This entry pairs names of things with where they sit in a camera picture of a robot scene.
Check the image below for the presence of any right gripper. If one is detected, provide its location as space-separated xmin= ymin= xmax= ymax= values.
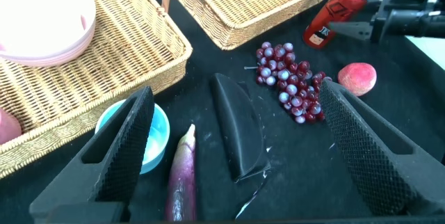
xmin=328 ymin=0 xmax=445 ymax=43

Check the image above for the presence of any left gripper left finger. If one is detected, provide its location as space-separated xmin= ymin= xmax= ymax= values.
xmin=29 ymin=85 xmax=156 ymax=220

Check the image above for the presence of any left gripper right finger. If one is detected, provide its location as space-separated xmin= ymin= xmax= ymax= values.
xmin=318 ymin=79 xmax=445 ymax=217

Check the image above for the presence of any red drink can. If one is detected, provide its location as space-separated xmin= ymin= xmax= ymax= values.
xmin=302 ymin=0 xmax=369 ymax=50

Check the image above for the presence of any pink peach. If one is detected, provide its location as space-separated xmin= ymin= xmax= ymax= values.
xmin=337 ymin=62 xmax=378 ymax=97

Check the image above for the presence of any red grape bunch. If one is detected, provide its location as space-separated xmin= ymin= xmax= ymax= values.
xmin=244 ymin=41 xmax=333 ymax=125

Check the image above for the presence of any wicker basket holding tableware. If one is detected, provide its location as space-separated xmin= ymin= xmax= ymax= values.
xmin=0 ymin=0 xmax=194 ymax=179

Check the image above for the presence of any wicker basket holding food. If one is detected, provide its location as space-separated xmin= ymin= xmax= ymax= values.
xmin=170 ymin=0 xmax=341 ymax=51

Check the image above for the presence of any light blue mug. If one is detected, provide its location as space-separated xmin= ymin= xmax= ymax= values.
xmin=95 ymin=98 xmax=171 ymax=175

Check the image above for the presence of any black tablecloth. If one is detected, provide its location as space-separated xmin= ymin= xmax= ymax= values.
xmin=0 ymin=0 xmax=445 ymax=224

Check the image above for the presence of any purple eggplant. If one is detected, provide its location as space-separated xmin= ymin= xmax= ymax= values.
xmin=165 ymin=123 xmax=198 ymax=222

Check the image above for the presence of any pink cup with black inside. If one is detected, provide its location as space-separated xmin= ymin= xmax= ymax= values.
xmin=0 ymin=107 xmax=22 ymax=145

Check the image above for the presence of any pink bowl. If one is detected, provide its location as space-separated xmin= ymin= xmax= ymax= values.
xmin=0 ymin=0 xmax=97 ymax=67

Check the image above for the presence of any black glasses case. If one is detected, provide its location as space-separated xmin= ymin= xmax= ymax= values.
xmin=208 ymin=72 xmax=271 ymax=183

